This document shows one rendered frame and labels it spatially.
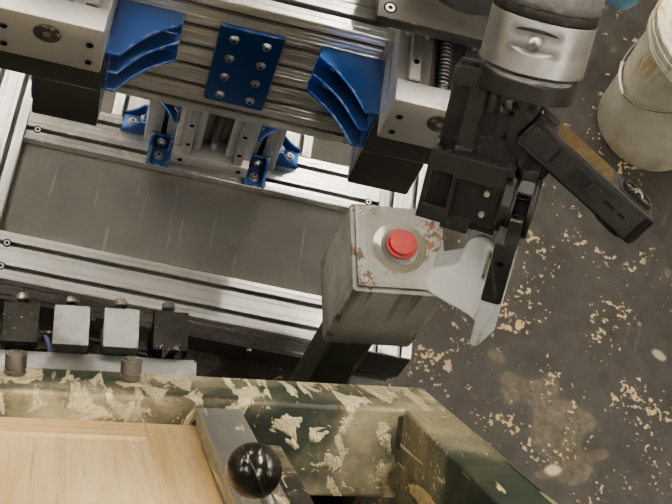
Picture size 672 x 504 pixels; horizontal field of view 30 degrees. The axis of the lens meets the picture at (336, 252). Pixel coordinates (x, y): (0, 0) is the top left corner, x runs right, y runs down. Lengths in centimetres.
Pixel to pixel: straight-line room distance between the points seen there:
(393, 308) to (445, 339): 101
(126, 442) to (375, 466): 31
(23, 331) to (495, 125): 84
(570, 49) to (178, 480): 59
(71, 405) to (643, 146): 175
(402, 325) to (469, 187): 71
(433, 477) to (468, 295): 45
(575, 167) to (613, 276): 187
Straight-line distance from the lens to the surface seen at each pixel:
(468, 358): 256
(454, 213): 91
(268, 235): 232
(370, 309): 155
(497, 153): 91
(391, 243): 151
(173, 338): 161
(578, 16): 87
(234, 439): 131
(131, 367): 147
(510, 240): 90
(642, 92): 277
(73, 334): 160
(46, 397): 142
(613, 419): 263
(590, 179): 90
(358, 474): 148
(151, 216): 230
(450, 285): 94
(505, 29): 88
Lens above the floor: 224
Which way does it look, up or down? 61 degrees down
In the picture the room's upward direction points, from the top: 28 degrees clockwise
